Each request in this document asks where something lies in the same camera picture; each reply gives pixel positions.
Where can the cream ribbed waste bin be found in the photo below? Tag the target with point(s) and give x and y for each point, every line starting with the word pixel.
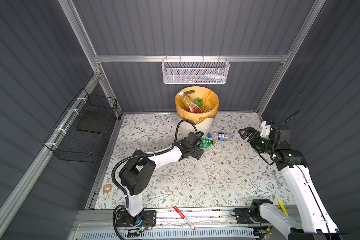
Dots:
pixel 204 126

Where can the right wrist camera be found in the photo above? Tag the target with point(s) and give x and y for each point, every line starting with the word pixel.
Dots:
pixel 268 129

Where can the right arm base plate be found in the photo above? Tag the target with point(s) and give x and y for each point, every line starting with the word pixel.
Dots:
pixel 245 215

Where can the orange plastic bin liner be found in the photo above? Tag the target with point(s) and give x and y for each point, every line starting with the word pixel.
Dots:
pixel 209 108

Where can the yellow highlighter pen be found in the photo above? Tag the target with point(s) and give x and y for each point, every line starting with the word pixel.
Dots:
pixel 283 207

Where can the floral table mat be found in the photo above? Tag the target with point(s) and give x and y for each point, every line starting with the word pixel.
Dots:
pixel 227 174

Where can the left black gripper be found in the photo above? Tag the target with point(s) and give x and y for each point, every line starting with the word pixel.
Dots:
pixel 197 153

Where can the tape roll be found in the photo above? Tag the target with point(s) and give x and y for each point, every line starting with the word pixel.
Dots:
pixel 107 188

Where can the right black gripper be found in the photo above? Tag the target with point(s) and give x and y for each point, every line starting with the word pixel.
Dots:
pixel 250 129

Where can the large green soda bottle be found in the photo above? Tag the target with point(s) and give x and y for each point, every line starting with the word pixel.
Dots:
pixel 199 102

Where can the red marker pen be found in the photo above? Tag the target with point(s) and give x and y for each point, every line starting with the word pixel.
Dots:
pixel 184 218

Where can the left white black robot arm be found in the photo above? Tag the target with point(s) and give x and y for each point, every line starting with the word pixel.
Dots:
pixel 133 174

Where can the red yellow tea bottle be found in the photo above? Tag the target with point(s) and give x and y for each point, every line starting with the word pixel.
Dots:
pixel 191 106

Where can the white wire mesh basket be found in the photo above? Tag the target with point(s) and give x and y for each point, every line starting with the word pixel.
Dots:
pixel 173 70

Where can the black wire mesh basket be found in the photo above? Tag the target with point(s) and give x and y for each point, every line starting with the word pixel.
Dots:
pixel 84 133

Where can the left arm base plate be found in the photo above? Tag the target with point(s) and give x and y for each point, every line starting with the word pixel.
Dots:
pixel 143 219

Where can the blue label water bottle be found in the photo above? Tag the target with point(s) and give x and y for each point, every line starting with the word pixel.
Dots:
pixel 219 137

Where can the items in white basket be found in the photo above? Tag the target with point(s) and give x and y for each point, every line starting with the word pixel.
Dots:
pixel 211 78

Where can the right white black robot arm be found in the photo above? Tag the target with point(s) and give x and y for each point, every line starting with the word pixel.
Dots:
pixel 316 223

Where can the crushed green bottle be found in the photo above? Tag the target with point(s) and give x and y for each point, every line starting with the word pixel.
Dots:
pixel 205 143

